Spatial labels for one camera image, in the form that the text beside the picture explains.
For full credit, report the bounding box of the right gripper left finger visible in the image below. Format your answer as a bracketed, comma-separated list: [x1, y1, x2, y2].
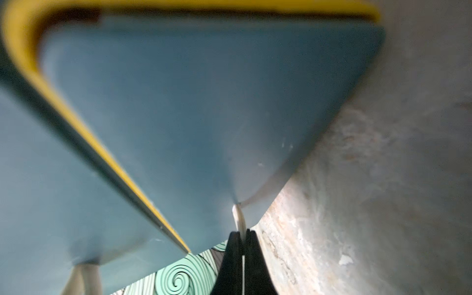
[210, 232, 243, 295]

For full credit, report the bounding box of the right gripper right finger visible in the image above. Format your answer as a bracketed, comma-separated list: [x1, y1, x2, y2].
[244, 229, 278, 295]

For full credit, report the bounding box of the teal drawer cabinet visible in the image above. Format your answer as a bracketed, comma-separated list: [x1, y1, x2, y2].
[1, 1, 385, 295]

